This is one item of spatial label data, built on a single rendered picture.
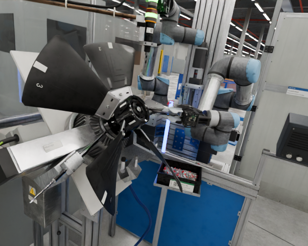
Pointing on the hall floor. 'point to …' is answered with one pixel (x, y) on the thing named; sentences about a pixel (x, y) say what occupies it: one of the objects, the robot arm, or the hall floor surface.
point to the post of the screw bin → (159, 216)
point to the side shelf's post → (37, 234)
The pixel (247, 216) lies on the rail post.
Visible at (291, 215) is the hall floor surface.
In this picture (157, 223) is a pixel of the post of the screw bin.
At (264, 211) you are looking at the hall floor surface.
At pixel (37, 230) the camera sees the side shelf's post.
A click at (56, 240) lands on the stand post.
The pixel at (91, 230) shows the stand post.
